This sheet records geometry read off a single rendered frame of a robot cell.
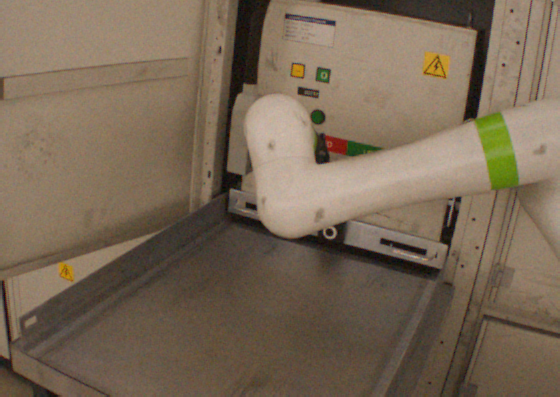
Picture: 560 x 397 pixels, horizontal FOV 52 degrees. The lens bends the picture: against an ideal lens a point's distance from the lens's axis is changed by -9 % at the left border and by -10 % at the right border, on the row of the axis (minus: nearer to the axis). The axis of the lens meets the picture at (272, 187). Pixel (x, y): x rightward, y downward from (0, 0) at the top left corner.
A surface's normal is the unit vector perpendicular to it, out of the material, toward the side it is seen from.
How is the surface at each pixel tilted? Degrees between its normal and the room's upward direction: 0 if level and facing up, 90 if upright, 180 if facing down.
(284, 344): 0
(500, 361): 90
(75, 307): 90
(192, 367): 0
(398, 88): 90
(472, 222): 90
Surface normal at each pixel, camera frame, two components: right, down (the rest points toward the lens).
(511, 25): -0.41, 0.28
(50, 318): 0.91, 0.23
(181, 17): 0.75, 0.30
